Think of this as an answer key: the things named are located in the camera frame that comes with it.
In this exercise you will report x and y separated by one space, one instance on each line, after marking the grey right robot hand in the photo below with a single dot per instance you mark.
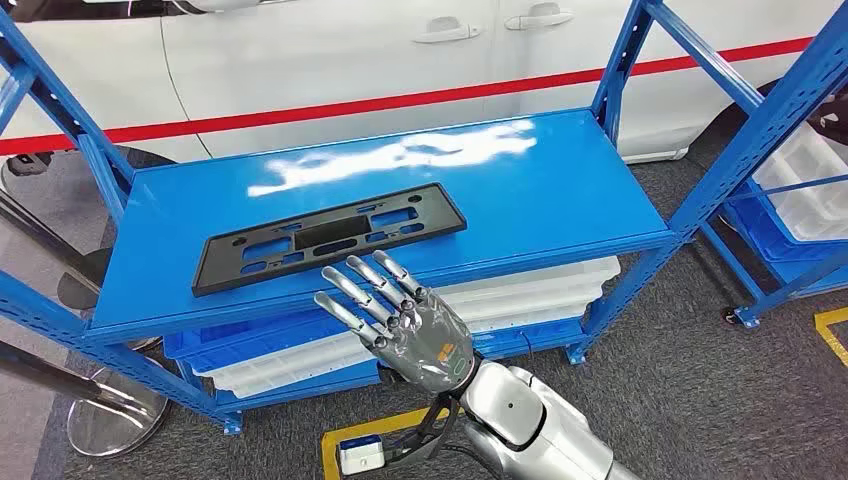
424 344

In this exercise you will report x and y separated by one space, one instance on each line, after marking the black plastic bracket part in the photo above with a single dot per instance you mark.
215 265

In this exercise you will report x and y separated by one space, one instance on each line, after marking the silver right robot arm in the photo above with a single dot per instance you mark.
530 424

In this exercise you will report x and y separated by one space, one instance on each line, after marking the blue metal shelf rack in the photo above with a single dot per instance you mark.
563 185

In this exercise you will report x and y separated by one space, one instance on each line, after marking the blue wheeled shelf cart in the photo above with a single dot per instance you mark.
815 281

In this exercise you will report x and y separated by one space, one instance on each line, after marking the black curved plastic part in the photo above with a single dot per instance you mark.
831 119

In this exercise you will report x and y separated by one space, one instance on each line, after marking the yellow floor tape square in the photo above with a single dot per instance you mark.
371 427

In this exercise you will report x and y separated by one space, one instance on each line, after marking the white car with red stripe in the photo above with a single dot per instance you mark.
331 53

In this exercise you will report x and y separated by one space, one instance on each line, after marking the dark stanchion post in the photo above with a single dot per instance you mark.
76 291

